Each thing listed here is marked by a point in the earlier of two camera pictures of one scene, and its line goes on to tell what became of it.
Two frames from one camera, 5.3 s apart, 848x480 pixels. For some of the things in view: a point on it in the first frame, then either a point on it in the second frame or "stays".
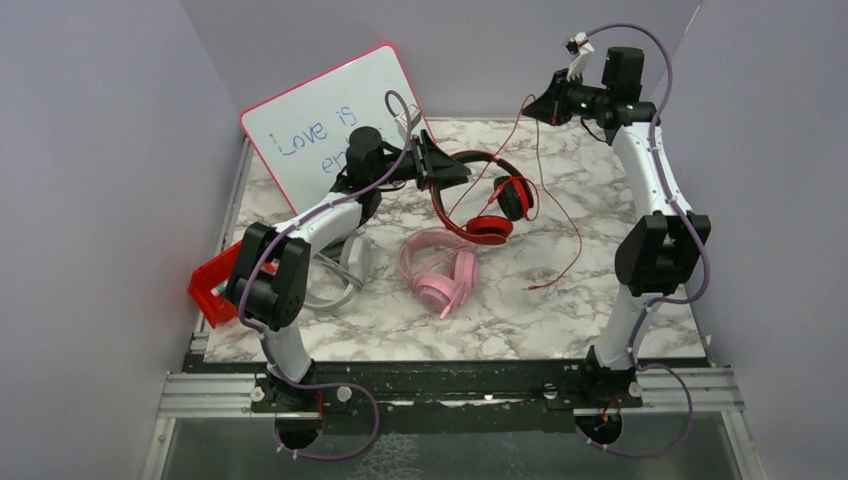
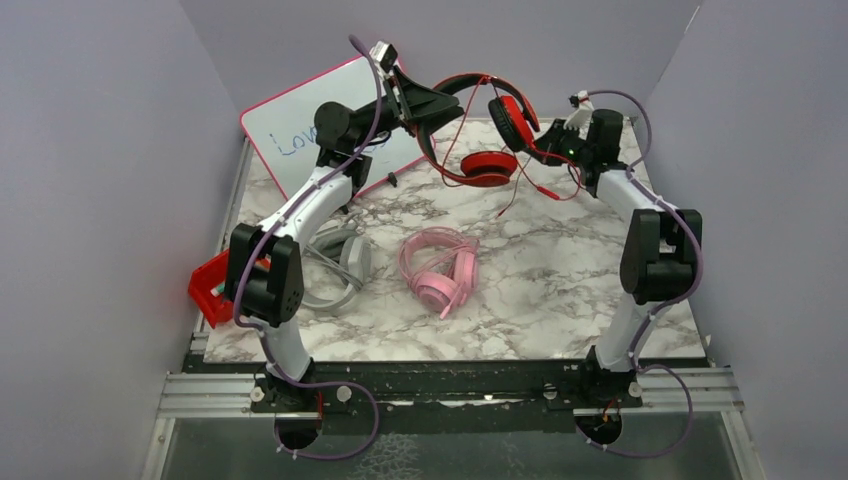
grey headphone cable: [340, 271] stays
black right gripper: [551, 104] to [549, 141]
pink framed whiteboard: [302, 134] stays
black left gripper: [432, 164] to [411, 102]
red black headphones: [514, 198] to [511, 120]
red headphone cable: [545, 179] to [542, 190]
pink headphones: [442, 264] stays
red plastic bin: [214, 273] stays
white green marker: [219, 289] stays
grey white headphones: [355, 261] stays
